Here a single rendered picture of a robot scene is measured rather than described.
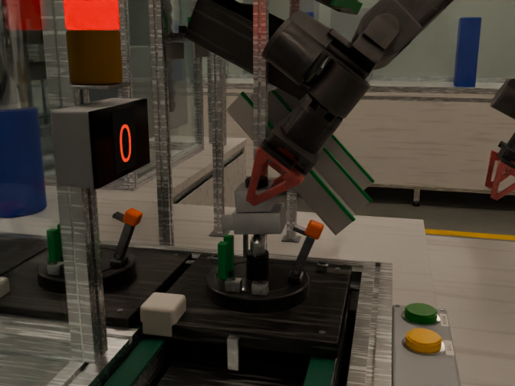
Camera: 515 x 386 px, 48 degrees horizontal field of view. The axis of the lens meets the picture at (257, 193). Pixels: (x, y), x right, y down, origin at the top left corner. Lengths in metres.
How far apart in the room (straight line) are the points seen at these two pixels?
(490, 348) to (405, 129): 3.85
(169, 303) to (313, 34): 0.37
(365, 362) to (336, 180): 0.48
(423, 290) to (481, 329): 0.15
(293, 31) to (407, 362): 0.39
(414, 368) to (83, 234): 0.38
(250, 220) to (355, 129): 4.02
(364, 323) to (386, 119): 4.01
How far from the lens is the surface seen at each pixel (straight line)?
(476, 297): 1.12
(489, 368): 0.91
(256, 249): 0.78
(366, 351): 0.70
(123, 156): 0.59
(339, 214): 0.96
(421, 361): 0.69
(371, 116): 4.72
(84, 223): 0.62
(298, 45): 0.70
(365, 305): 0.80
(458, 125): 4.73
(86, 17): 0.57
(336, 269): 0.88
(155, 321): 0.73
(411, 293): 1.10
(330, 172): 1.08
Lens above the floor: 1.30
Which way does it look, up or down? 15 degrees down
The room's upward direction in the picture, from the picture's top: straight up
